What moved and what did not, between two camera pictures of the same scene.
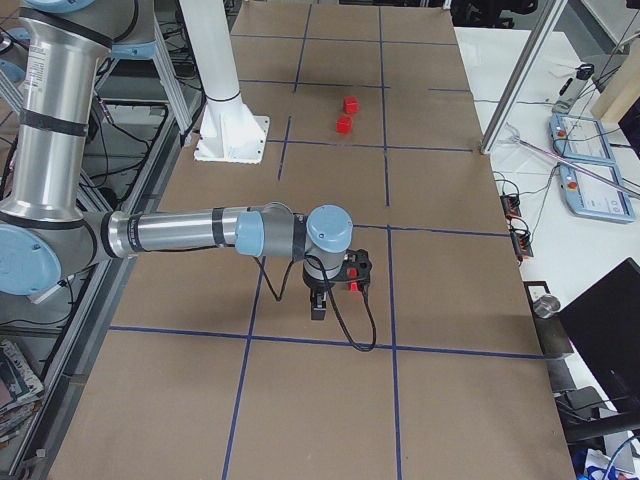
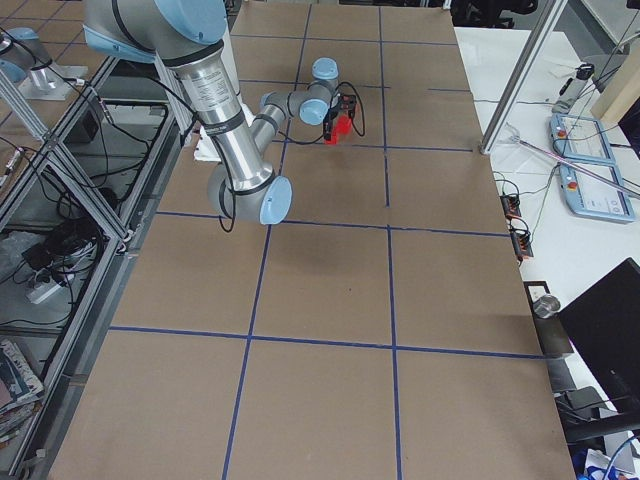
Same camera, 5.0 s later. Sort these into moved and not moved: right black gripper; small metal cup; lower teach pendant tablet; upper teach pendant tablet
Moved: right black gripper
Not moved: small metal cup; upper teach pendant tablet; lower teach pendant tablet
